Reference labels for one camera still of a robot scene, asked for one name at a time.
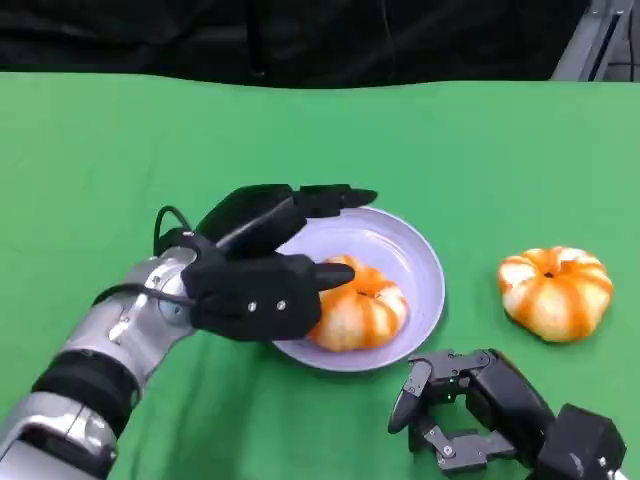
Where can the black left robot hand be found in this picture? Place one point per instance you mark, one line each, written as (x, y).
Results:
(255, 210)

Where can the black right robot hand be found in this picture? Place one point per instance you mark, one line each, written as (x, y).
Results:
(505, 395)

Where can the green table cloth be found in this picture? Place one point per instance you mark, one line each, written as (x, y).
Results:
(150, 140)

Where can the lilac plate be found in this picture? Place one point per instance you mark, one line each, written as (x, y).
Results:
(390, 240)

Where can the black backdrop curtain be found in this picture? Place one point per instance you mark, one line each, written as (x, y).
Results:
(250, 35)

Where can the grey metal frame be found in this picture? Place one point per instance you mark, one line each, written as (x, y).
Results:
(580, 50)

